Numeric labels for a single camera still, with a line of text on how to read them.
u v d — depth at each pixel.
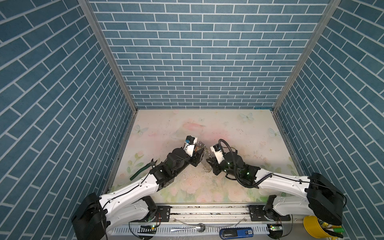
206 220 0.73
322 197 0.42
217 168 0.71
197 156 0.68
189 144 0.63
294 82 1.02
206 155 0.78
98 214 0.39
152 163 0.91
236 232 0.65
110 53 0.87
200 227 0.69
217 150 0.69
